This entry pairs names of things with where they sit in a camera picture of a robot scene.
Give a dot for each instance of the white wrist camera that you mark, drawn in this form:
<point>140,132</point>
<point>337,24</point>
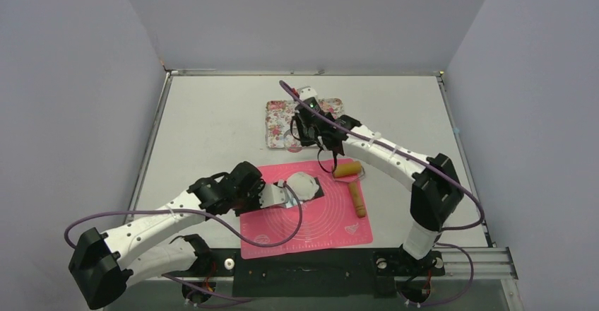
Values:
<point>308,96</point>
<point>275,196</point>

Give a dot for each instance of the floral rectangular tray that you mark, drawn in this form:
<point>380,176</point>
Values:
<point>279,116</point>

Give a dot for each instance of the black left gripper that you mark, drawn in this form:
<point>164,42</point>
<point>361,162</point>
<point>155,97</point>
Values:
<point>256,190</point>

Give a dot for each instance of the round metal dough cutter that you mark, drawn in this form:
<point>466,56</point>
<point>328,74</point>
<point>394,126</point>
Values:
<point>290,143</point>

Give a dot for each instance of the white dough lump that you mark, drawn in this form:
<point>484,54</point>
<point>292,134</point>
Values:
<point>303,185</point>

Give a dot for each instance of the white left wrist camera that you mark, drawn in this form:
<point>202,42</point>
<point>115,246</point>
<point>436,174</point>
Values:
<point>275,196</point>

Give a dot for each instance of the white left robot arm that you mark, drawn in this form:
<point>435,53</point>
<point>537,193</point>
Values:
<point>101,260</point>

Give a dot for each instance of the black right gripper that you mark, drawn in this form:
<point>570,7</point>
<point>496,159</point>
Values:
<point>305,128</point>

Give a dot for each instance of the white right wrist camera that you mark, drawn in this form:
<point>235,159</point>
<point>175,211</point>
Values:
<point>308,96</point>

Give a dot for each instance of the wooden rolling pin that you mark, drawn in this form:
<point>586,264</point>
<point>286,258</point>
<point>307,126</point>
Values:
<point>350,174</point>

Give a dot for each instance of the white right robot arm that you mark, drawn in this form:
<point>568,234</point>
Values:
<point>432,181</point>

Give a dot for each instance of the pink silicone baking mat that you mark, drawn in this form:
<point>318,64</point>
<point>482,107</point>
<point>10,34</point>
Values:
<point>328,221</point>

